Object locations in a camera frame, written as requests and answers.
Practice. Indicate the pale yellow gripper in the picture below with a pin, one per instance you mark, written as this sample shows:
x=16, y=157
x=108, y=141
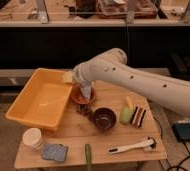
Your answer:
x=74, y=77

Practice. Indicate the yellow apple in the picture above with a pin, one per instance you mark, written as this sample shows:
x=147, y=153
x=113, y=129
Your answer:
x=67, y=77

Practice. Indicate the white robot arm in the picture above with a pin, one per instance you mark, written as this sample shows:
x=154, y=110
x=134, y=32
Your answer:
x=110, y=66

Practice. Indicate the yellow plastic tray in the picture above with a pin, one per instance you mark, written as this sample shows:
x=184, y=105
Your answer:
x=42, y=101

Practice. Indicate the blue grey foil bag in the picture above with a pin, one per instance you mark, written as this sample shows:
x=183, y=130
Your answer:
x=86, y=90

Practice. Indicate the orange small bowl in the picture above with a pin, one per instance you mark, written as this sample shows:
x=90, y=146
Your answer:
x=77, y=97

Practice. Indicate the dark grapes bunch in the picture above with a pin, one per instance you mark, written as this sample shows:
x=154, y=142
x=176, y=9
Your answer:
x=84, y=110

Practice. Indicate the dark brown bowl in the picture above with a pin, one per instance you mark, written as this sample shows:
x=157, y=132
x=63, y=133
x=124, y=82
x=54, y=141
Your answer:
x=104, y=118

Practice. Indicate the green yellow pear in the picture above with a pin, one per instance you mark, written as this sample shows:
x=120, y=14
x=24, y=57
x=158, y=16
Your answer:
x=127, y=111

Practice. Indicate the wooden table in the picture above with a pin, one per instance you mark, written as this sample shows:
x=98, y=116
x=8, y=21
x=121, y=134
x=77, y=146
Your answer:
x=75, y=131

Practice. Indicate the green cucumber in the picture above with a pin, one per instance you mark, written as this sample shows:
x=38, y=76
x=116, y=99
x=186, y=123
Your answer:
x=88, y=157

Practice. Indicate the striped layered cake toy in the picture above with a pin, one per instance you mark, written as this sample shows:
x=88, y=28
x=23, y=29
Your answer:
x=138, y=117

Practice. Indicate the white paper cup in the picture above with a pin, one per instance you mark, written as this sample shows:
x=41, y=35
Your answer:
x=32, y=138

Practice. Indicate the blue sponge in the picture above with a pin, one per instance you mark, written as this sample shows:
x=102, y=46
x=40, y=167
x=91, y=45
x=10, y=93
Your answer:
x=55, y=152

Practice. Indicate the black box device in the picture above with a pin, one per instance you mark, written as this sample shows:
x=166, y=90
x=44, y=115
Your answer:
x=181, y=131

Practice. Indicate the white handled brush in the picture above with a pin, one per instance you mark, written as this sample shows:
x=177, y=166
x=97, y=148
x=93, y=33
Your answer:
x=149, y=143

